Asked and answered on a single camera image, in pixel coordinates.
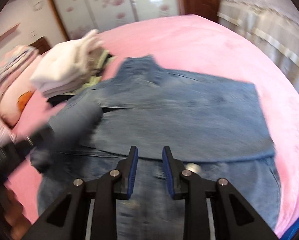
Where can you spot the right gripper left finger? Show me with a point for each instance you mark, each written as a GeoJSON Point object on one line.
{"type": "Point", "coordinates": [88, 207]}

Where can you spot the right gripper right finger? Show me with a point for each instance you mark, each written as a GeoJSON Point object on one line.
{"type": "Point", "coordinates": [213, 209]}

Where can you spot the blue denim jacket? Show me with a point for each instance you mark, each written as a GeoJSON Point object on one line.
{"type": "Point", "coordinates": [213, 123]}

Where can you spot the pink flower bolster pillow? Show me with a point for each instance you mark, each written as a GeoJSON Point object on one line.
{"type": "Point", "coordinates": [18, 94]}

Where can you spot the white folded fluffy garment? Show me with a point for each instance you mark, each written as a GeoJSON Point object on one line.
{"type": "Point", "coordinates": [65, 67]}

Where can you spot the dark wooden headboard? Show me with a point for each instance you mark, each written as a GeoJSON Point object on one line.
{"type": "Point", "coordinates": [42, 44]}

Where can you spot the grey folded garment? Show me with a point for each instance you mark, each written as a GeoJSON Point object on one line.
{"type": "Point", "coordinates": [96, 60]}

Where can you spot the green white folded garment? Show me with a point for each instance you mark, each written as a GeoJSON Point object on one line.
{"type": "Point", "coordinates": [93, 80]}

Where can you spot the floral sliding wardrobe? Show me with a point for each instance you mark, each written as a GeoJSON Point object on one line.
{"type": "Point", "coordinates": [77, 17]}

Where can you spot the pink plush bed blanket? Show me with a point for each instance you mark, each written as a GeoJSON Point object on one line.
{"type": "Point", "coordinates": [194, 44]}

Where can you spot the white lace covered furniture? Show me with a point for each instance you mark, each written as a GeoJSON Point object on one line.
{"type": "Point", "coordinates": [271, 25]}

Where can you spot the pink wall shelf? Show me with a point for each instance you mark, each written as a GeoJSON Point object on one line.
{"type": "Point", "coordinates": [9, 32]}

